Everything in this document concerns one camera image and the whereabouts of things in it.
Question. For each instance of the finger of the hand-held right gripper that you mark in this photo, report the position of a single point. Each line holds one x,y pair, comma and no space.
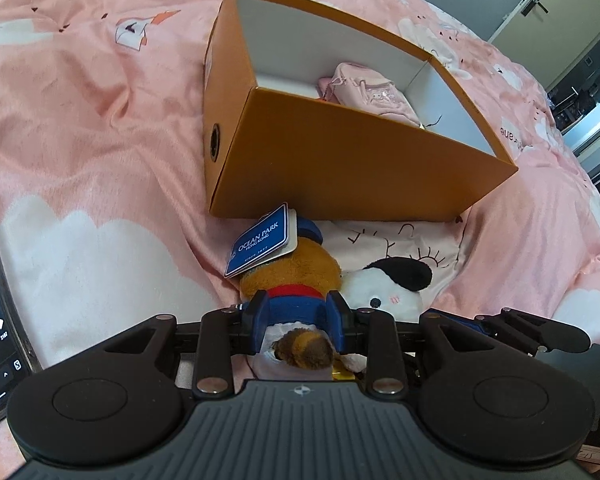
555,337

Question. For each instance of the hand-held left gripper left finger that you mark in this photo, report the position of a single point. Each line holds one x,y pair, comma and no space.
254,327

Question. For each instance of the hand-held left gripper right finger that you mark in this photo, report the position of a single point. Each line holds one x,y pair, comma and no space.
339,327

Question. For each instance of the white and black plush toy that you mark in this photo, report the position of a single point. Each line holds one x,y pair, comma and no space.
387,296

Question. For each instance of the brown plush toy blue outfit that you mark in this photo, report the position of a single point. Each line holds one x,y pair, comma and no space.
290,272

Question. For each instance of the orange cardboard box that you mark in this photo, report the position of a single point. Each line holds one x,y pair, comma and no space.
355,160

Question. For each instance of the pink pouch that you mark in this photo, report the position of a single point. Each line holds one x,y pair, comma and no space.
370,95

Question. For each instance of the pink printed blanket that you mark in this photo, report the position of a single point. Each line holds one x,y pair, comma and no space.
105,135

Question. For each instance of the beige door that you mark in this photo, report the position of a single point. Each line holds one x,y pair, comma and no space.
570,5

